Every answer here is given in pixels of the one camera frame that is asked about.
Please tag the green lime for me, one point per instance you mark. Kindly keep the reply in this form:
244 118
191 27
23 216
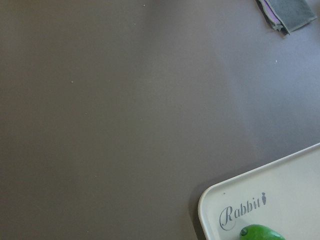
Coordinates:
259 232

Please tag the cream rabbit tray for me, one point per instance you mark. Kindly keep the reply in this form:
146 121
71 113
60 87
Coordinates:
283 195

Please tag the pink folded cloth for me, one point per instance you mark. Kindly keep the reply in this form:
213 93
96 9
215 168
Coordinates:
268 14

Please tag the grey folded cloth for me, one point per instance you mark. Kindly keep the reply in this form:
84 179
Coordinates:
293 14

